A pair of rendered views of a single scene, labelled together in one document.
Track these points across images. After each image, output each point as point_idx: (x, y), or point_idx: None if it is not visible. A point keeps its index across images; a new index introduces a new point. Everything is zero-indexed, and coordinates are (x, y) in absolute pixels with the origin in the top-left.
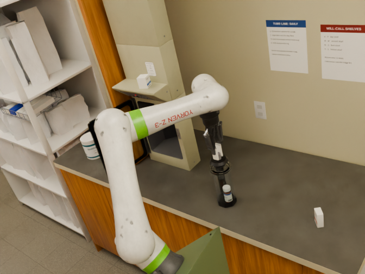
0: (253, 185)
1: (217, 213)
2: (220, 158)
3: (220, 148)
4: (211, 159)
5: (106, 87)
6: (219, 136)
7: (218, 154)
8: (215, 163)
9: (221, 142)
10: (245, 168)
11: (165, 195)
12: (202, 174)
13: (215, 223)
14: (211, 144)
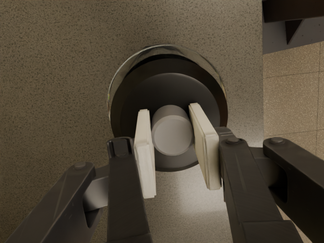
0: (50, 48)
1: (219, 64)
2: (173, 106)
3: (146, 129)
4: (195, 158)
5: None
6: (122, 194)
7: (177, 127)
8: (218, 105)
9: (110, 151)
10: (0, 126)
11: (232, 240)
12: (106, 217)
13: (255, 41)
14: (304, 166)
